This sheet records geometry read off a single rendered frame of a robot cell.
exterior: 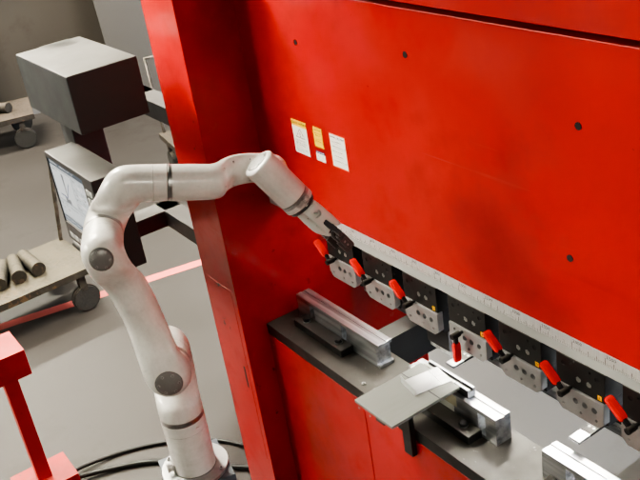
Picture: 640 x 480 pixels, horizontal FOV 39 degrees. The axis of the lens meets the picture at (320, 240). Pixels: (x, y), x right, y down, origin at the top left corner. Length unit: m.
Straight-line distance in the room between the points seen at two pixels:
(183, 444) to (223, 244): 0.94
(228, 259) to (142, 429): 1.53
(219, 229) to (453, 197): 1.10
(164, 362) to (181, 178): 0.48
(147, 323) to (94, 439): 2.33
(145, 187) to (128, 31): 7.22
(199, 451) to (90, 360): 2.71
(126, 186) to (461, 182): 0.83
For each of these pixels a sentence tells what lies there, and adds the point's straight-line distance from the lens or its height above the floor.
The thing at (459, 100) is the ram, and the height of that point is 1.94.
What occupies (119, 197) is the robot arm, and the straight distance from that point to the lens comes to 2.21.
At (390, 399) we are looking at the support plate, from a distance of 2.78.
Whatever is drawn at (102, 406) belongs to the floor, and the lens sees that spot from 4.84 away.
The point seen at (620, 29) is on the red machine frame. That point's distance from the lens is 1.85.
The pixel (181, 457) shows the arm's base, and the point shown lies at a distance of 2.59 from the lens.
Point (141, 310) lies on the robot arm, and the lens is 2.34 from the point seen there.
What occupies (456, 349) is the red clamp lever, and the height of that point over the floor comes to 1.20.
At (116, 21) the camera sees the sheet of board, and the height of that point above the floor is 0.82.
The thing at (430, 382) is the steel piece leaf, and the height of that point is 1.00.
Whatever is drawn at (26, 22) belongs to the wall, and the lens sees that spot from 9.72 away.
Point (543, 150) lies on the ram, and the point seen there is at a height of 1.87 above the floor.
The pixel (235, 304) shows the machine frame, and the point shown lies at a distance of 3.38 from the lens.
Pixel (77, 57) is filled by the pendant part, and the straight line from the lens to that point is 3.24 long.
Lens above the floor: 2.68
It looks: 27 degrees down
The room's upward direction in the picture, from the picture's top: 9 degrees counter-clockwise
